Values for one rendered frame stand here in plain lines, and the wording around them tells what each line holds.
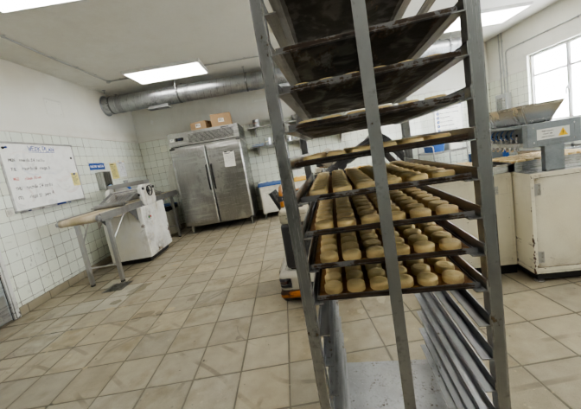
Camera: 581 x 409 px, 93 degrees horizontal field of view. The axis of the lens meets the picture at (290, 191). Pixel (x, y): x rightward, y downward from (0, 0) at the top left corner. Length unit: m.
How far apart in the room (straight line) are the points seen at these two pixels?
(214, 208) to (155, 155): 2.09
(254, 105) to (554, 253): 5.58
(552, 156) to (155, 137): 6.62
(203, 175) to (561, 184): 5.09
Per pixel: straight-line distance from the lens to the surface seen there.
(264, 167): 6.48
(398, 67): 0.72
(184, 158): 5.88
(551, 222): 2.74
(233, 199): 5.70
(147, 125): 7.18
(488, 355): 0.95
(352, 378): 1.64
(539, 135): 2.59
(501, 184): 2.71
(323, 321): 0.89
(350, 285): 0.81
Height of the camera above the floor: 1.25
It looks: 7 degrees down
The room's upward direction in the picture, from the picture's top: 10 degrees counter-clockwise
